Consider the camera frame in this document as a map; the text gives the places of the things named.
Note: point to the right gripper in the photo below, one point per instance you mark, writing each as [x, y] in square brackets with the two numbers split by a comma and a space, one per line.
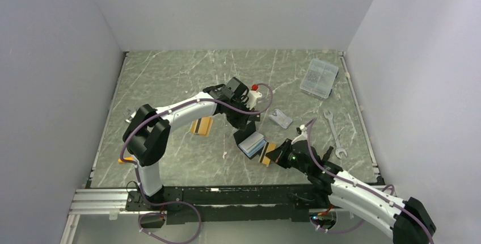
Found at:
[278, 155]

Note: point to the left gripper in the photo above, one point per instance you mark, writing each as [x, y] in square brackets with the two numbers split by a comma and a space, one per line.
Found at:
[240, 123]

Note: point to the gold VIP card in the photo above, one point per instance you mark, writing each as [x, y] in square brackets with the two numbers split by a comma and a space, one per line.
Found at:
[268, 147]

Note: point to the black leather card holder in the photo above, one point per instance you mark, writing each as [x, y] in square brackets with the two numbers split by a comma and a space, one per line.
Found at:
[250, 142]

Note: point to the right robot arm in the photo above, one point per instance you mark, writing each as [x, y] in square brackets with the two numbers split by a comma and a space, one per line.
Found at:
[403, 221]

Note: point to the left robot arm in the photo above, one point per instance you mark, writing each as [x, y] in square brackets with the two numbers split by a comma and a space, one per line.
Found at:
[147, 134]

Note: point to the silver card stack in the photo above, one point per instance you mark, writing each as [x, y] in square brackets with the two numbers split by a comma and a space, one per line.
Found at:
[280, 118]

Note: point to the gold card stack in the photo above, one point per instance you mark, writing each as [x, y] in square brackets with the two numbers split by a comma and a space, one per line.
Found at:
[202, 126]

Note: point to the black yellow screwdriver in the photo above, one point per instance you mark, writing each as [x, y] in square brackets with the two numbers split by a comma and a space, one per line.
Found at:
[328, 153]

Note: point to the silver wrench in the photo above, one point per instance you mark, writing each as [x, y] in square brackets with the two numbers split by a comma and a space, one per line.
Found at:
[339, 150]

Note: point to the clear plastic screw box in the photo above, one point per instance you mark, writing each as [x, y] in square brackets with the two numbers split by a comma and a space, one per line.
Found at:
[319, 79]

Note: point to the small metal clip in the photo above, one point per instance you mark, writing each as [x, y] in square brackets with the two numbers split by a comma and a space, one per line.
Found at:
[130, 114]

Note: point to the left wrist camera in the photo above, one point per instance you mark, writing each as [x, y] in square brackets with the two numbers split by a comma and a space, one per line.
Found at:
[253, 96]

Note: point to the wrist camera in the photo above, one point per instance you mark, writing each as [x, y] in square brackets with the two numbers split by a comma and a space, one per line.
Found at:
[253, 96]
[302, 134]

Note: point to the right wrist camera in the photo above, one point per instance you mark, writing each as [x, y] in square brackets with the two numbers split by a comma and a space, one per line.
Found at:
[302, 134]

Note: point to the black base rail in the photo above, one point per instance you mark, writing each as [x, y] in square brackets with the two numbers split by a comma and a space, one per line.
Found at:
[189, 213]

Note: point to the aluminium frame rail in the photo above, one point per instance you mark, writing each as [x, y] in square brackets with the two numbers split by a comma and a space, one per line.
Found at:
[97, 201]

